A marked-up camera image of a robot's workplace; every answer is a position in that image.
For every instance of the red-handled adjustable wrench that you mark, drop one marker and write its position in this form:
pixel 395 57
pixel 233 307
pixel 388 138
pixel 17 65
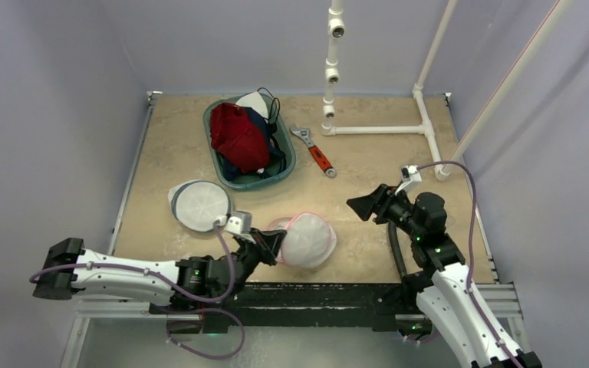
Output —
pixel 322 161

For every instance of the small pink-zip mesh bag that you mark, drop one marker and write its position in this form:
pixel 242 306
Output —
pixel 309 242

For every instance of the teal plastic basin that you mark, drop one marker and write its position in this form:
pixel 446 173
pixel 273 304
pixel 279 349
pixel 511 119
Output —
pixel 249 183

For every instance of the red lace bra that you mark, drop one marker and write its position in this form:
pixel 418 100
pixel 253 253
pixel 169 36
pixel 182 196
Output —
pixel 240 142

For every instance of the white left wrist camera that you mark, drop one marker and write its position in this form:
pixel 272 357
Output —
pixel 237 223

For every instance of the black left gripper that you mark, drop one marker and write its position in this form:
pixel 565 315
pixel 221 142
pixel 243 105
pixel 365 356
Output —
pixel 268 242

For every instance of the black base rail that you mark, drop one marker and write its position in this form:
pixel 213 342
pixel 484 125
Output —
pixel 380 307

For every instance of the navy blue bra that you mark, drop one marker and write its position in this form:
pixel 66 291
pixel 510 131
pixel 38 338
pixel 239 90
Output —
pixel 275 151

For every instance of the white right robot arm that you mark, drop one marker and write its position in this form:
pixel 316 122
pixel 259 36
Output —
pixel 443 288

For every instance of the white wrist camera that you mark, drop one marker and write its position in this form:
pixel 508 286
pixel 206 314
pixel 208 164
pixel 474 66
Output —
pixel 237 223
pixel 410 179

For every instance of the white and black bra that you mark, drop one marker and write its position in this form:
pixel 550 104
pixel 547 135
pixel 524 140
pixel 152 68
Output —
pixel 263 102

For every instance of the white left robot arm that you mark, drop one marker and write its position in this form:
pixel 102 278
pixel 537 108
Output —
pixel 70 268

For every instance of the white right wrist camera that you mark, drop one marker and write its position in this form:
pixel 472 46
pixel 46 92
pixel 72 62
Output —
pixel 410 179

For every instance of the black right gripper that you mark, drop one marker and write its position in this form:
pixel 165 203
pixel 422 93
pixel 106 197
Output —
pixel 380 205

